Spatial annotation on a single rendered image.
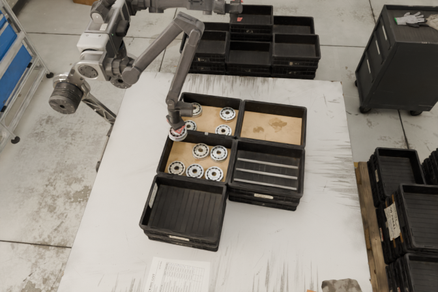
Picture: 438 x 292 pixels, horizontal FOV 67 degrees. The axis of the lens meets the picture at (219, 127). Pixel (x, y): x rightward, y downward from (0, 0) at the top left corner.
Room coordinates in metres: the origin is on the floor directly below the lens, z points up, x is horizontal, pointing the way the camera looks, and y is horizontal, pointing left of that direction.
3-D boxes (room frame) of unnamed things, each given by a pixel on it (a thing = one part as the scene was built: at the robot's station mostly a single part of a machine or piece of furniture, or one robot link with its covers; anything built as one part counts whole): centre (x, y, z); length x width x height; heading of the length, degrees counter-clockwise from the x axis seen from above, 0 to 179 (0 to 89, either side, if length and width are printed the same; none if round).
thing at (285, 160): (0.85, -0.25, 0.87); 0.40 x 0.30 x 0.11; 77
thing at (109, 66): (1.15, 0.48, 1.45); 0.09 x 0.08 x 0.12; 172
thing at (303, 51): (2.19, -0.71, 0.37); 0.40 x 0.30 x 0.45; 82
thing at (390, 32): (2.00, -1.64, 0.45); 0.60 x 0.45 x 0.90; 82
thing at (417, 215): (0.64, -1.24, 0.37); 0.40 x 0.30 x 0.45; 172
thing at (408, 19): (2.09, -1.53, 0.88); 0.25 x 0.19 x 0.03; 82
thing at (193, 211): (0.65, 0.20, 0.87); 0.40 x 0.30 x 0.11; 77
